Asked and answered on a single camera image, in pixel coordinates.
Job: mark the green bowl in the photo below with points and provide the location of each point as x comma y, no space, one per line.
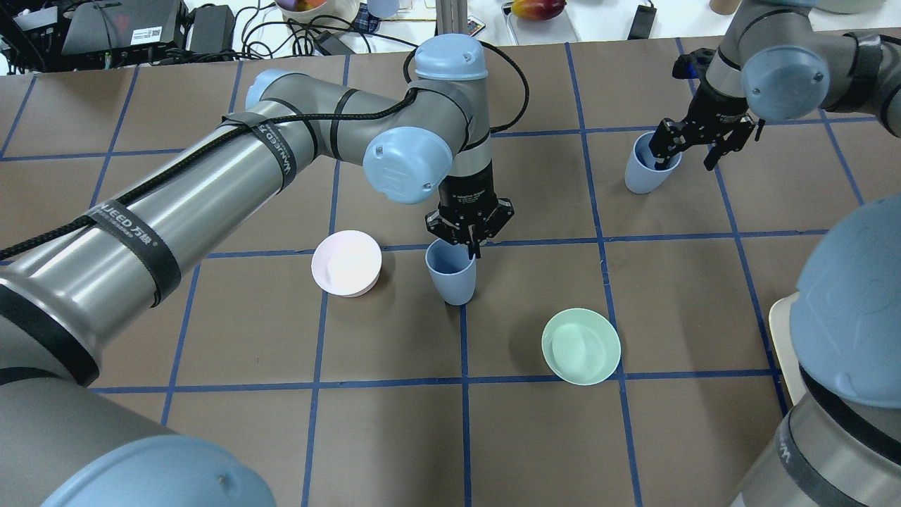
581,346

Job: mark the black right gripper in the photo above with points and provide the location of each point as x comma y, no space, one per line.
712,110

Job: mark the aluminium frame post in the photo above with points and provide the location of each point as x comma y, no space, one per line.
452,16

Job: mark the white toaster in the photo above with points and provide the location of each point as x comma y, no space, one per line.
779,324

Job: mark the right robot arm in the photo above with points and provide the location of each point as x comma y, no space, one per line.
837,335

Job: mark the black laptop computer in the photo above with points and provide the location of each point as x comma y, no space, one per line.
94,28

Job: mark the pink bowl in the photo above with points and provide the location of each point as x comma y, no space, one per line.
347,263

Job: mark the black power adapter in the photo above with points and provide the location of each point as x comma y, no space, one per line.
643,21

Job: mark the bowl of coloured foam blocks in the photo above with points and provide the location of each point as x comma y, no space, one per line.
326,14

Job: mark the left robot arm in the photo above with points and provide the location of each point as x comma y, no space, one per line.
68,293

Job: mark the blue cup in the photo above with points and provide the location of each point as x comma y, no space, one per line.
641,175
452,270

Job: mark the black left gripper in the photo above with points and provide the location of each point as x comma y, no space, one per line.
467,194

